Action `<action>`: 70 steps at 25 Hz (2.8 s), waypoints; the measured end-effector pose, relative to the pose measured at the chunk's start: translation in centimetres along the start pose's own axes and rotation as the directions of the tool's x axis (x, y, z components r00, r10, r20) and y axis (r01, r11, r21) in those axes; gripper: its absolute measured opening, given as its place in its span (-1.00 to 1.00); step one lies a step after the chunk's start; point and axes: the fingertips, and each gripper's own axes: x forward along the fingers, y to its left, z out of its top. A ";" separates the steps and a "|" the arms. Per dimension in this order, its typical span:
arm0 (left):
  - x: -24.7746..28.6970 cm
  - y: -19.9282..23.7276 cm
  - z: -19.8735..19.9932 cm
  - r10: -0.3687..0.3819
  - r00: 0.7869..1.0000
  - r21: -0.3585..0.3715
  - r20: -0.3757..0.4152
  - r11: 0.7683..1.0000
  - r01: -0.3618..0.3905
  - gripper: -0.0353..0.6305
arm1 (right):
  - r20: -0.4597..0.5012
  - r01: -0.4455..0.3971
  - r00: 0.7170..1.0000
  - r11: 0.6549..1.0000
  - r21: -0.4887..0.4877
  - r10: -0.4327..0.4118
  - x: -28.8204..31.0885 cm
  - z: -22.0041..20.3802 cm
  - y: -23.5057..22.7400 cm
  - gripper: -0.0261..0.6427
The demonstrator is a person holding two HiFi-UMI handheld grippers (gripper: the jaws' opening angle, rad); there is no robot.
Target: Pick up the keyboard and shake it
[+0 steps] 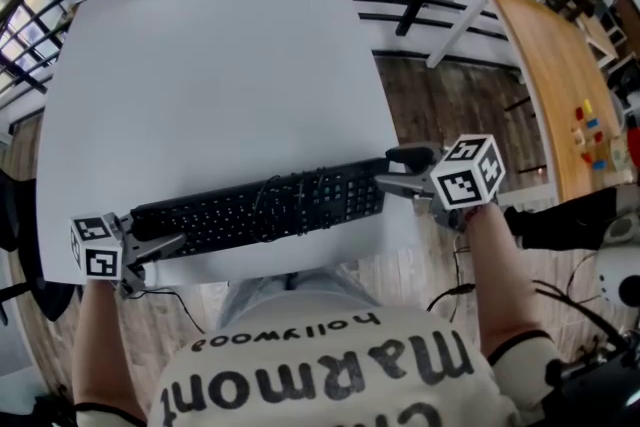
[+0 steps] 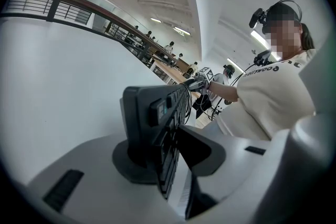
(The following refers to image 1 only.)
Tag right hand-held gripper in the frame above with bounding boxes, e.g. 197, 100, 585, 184
373, 133, 506, 233

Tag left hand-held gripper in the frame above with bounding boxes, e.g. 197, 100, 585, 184
69, 210, 189, 300

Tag black keyboard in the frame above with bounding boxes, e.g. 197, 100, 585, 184
128, 157, 401, 259

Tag person's right forearm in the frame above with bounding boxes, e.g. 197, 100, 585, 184
462, 202, 551, 356

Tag person's left forearm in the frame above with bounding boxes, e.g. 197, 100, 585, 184
72, 277, 146, 421

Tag black office chair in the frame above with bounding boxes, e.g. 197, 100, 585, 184
0, 167, 76, 324

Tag light blue jeans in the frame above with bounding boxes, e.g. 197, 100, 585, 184
217, 264, 381, 331

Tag long wooden table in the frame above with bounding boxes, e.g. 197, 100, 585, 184
427, 0, 626, 204

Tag pile of coloured toy blocks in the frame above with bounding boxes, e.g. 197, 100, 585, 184
569, 98, 609, 171

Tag cream printed t-shirt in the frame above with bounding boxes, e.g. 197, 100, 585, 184
74, 304, 566, 427

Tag small wooden table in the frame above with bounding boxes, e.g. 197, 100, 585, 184
574, 12, 631, 71

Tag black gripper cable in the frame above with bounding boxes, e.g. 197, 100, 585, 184
426, 234, 476, 311
130, 287, 207, 335

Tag black harness with cables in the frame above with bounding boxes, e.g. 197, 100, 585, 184
534, 279, 640, 427

